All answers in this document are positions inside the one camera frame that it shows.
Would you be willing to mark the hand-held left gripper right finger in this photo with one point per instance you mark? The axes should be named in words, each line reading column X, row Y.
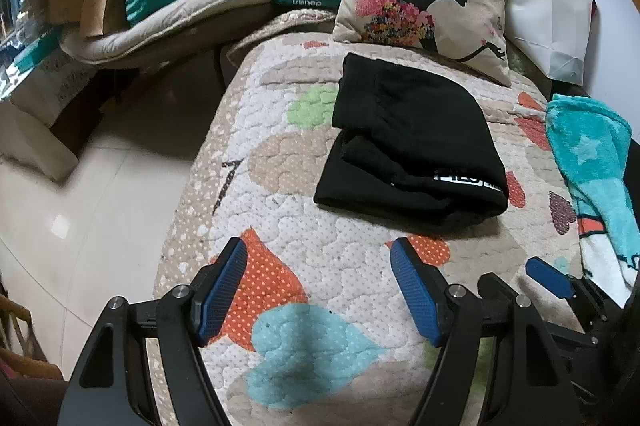
column 415, row 291

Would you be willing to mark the wooden chair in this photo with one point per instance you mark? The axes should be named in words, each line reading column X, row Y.
column 22, row 341

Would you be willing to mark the beige floor cushion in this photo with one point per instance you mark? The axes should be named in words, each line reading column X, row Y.
column 35, row 140

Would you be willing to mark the beige padded mat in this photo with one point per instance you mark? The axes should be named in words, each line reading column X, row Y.
column 170, row 20

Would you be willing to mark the quilted patterned blanket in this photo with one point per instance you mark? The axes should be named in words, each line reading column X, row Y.
column 300, row 206

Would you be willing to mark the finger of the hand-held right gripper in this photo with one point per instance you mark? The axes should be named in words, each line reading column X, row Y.
column 495, row 288
column 550, row 278

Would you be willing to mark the teal star towel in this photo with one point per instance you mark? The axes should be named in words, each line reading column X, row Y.
column 590, row 155

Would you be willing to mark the black pants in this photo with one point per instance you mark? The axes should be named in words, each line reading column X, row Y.
column 410, row 145

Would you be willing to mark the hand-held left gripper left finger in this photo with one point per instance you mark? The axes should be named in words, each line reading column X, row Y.
column 222, row 291

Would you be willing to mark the white paper bag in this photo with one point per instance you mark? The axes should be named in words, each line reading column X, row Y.
column 550, row 5

